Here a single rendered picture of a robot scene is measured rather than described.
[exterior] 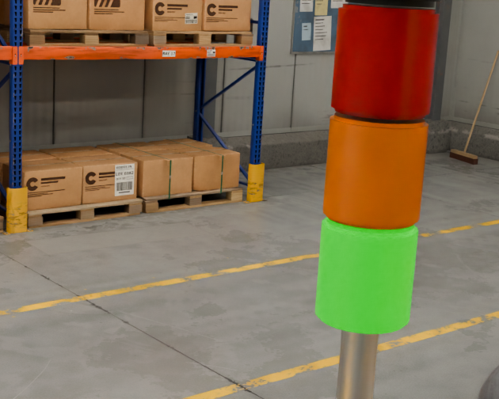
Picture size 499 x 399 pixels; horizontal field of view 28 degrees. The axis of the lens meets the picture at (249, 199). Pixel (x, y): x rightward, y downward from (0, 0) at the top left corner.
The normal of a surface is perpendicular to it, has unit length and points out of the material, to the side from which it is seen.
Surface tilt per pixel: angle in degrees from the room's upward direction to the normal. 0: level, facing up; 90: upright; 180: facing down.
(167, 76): 90
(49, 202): 92
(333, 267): 90
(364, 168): 90
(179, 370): 0
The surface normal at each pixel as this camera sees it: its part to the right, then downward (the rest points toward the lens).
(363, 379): 0.33, 0.23
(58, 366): 0.06, -0.97
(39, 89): 0.63, 0.21
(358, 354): -0.18, 0.21
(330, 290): -0.74, 0.11
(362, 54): -0.55, 0.16
